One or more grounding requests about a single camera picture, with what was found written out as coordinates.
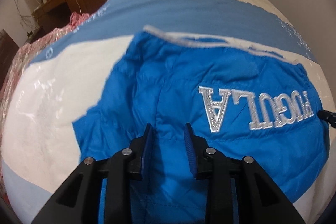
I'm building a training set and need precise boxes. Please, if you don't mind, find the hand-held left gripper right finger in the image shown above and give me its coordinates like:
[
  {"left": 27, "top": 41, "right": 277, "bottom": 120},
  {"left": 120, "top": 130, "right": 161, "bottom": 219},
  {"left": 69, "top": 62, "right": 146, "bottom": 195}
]
[{"left": 183, "top": 122, "right": 306, "bottom": 224}]

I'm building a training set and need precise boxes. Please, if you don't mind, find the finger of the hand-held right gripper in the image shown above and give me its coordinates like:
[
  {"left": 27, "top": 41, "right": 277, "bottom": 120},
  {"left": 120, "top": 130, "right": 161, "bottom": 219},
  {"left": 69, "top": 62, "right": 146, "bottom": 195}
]
[{"left": 317, "top": 109, "right": 336, "bottom": 128}]

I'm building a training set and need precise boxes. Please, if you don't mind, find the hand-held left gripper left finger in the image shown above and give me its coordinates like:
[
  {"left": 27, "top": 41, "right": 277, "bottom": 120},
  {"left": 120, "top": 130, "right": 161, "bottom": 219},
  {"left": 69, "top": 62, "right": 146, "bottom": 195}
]
[{"left": 31, "top": 123, "right": 154, "bottom": 224}]

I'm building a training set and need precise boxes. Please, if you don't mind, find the blue puffer jacket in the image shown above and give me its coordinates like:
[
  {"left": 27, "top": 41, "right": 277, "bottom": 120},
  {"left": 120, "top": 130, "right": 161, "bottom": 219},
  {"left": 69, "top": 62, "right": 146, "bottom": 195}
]
[{"left": 72, "top": 25, "right": 331, "bottom": 224}]

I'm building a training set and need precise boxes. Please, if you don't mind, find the blue white printed bedsheet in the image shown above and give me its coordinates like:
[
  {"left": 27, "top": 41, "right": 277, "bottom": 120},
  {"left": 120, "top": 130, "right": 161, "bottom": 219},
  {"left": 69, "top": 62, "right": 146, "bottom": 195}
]
[{"left": 0, "top": 0, "right": 336, "bottom": 214}]

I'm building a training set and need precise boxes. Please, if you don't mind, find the pink crumpled cloth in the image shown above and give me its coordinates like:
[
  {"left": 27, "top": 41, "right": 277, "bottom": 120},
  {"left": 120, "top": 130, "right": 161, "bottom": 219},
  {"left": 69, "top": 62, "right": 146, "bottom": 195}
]
[{"left": 69, "top": 11, "right": 91, "bottom": 29}]

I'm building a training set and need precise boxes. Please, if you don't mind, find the pink floral quilt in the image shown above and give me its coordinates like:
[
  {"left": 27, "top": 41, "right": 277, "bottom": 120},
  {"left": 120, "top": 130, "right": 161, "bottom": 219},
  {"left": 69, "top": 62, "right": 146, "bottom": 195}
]
[{"left": 0, "top": 26, "right": 76, "bottom": 98}]

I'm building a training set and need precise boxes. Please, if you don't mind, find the wooden desk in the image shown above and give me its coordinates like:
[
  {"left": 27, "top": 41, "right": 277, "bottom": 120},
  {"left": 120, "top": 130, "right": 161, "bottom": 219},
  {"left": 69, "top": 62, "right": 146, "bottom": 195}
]
[{"left": 33, "top": 0, "right": 82, "bottom": 30}]

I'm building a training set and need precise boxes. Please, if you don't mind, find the dark wooden headboard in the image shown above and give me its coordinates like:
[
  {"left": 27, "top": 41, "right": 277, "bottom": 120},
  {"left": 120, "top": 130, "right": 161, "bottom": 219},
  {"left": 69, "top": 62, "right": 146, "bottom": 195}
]
[{"left": 0, "top": 28, "right": 20, "bottom": 67}]

